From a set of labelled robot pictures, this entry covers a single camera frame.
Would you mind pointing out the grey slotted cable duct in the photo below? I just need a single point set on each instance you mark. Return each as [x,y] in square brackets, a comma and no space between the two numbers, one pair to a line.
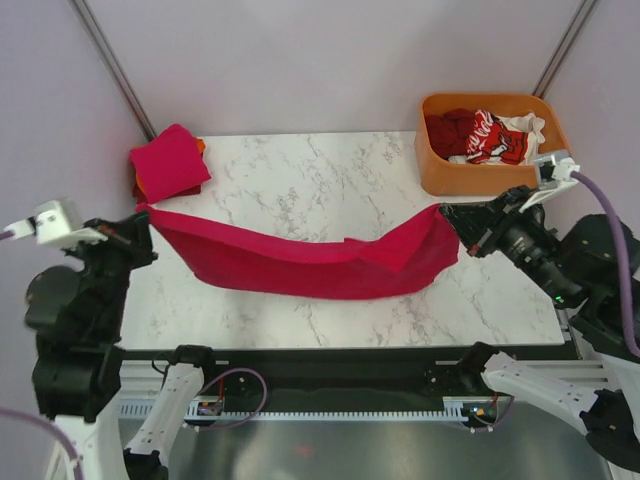
[451,411]

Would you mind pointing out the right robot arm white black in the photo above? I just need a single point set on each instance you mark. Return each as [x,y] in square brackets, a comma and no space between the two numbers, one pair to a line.
[590,272]

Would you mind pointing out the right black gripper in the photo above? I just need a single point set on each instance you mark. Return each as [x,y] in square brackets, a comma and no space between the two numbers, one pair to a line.
[477,227]

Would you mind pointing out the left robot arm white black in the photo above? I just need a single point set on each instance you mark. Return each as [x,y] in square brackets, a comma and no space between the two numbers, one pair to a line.
[77,316]

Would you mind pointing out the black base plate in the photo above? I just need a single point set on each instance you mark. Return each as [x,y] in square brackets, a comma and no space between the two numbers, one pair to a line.
[244,389]

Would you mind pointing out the aluminium frame post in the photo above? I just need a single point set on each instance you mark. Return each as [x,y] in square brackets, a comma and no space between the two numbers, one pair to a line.
[567,42]
[99,40]

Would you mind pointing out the dark red crumpled t shirt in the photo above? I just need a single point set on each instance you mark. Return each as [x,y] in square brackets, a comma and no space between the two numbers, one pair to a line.
[448,133]

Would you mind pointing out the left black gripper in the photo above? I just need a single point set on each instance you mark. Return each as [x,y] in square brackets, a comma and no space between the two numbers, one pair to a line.
[132,232]

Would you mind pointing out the left aluminium frame post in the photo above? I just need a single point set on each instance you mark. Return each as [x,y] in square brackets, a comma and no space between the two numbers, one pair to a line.
[99,40]

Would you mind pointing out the red white printed t shirt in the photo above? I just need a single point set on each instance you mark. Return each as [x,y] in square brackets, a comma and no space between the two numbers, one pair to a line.
[500,140]

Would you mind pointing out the right aluminium frame post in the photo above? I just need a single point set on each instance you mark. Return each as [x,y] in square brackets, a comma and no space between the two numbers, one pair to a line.
[567,42]

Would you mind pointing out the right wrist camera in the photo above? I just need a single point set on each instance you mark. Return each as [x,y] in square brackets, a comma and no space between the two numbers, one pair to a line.
[553,172]

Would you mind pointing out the aluminium rail profile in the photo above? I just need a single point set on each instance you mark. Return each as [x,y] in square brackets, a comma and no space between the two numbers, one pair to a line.
[143,378]

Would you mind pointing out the folded pink t shirt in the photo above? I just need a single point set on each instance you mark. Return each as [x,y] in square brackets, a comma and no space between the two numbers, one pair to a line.
[172,153]

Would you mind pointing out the folded dark red t shirt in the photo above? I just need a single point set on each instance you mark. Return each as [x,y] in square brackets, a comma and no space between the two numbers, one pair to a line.
[159,188]

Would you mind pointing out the orange plastic basket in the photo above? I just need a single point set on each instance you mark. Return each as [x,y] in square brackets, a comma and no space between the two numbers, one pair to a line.
[439,177]

